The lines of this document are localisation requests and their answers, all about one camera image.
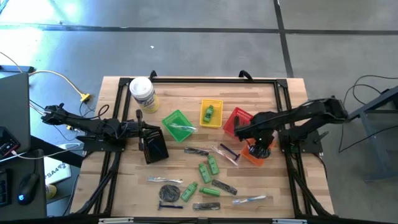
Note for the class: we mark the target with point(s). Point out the yellow round object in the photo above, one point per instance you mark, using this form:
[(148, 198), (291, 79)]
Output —
[(51, 192)]

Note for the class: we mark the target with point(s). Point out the blue-grey table frame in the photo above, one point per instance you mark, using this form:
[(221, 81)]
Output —
[(376, 149)]

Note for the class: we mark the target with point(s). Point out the Lysol wipes canister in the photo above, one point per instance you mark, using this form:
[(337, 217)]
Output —
[(144, 93)]

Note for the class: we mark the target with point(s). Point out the grey side desk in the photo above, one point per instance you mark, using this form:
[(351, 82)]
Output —
[(18, 165)]

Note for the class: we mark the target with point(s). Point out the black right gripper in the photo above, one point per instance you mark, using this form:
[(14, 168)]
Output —
[(253, 133)]

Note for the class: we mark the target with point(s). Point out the yellow plastic basket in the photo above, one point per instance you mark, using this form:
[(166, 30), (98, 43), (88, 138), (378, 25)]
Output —
[(216, 105)]

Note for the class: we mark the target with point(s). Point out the red plastic basket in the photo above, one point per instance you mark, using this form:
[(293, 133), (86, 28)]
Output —
[(231, 123)]

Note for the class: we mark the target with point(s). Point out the black phone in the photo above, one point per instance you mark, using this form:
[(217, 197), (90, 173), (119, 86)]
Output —
[(7, 143)]

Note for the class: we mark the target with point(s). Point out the grey laptop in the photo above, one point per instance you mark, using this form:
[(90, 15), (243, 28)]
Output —
[(14, 109)]

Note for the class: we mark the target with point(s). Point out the blue disposable razor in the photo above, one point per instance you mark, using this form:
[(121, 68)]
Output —
[(171, 206), (228, 150)]

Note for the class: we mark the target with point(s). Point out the white printed box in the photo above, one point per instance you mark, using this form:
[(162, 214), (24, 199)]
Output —
[(56, 171)]

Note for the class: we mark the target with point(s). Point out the blue white wrapped toothbrush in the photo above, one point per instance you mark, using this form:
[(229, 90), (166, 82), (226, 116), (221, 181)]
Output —
[(183, 127), (248, 200)]

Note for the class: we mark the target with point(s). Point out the red white toothbrush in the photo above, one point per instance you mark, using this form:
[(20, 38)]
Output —
[(224, 155)]

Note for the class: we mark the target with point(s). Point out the black plastic basket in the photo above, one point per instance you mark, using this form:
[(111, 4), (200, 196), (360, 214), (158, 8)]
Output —
[(152, 158)]

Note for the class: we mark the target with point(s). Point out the green Pert shampoo bottle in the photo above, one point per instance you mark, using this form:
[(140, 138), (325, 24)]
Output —
[(210, 192), (205, 173), (208, 115), (213, 165), (188, 192)]

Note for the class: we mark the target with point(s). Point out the white plastic bracket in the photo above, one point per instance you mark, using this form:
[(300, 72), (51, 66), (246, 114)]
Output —
[(115, 221), (289, 221)]

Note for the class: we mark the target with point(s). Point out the green plastic basket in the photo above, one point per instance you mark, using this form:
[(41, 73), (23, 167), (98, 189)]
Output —
[(174, 121)]

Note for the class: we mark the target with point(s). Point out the black computer mouse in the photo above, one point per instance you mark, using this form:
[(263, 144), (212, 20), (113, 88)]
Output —
[(28, 186)]

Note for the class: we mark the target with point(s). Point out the orange plastic basket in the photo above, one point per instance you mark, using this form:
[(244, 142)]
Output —
[(248, 158)]

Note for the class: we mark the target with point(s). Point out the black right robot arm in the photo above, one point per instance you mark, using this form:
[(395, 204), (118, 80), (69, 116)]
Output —
[(298, 113)]

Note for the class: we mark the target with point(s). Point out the black aluminium rig frame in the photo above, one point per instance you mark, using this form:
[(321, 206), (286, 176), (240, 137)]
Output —
[(217, 80)]

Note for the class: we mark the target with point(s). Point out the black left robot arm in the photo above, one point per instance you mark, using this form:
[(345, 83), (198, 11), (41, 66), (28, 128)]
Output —
[(93, 126)]

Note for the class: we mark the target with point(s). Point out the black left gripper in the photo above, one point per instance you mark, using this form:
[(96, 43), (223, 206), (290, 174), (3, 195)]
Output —
[(133, 130)]

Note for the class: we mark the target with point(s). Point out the black keyboard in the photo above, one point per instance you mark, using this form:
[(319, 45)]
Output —
[(3, 189)]

